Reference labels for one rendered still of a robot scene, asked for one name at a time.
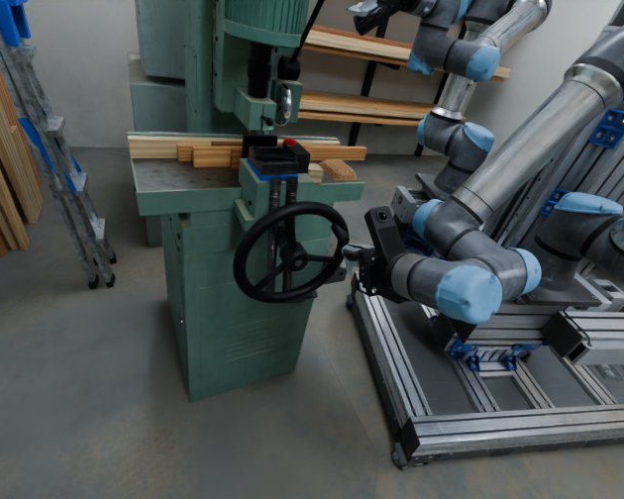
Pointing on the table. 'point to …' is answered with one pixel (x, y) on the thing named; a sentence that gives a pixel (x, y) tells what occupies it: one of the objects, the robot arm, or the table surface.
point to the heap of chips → (339, 170)
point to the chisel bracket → (253, 110)
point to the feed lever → (287, 68)
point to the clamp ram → (257, 143)
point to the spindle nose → (260, 69)
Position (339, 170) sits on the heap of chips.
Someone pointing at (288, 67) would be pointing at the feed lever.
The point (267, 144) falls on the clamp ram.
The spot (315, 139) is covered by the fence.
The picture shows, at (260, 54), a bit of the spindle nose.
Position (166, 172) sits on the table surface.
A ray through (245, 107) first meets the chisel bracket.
